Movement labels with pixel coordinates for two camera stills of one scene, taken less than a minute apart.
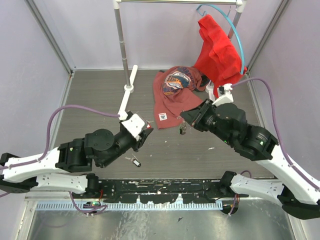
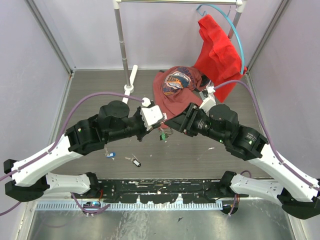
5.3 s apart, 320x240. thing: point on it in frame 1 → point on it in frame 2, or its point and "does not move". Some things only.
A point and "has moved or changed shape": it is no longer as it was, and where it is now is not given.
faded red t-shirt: [175, 90] does not move
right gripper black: [195, 116] → [184, 121]
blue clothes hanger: [198, 10] does not move
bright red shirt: [219, 61] does not move
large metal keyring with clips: [182, 127] has moved or changed shape
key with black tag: [134, 160] does not move
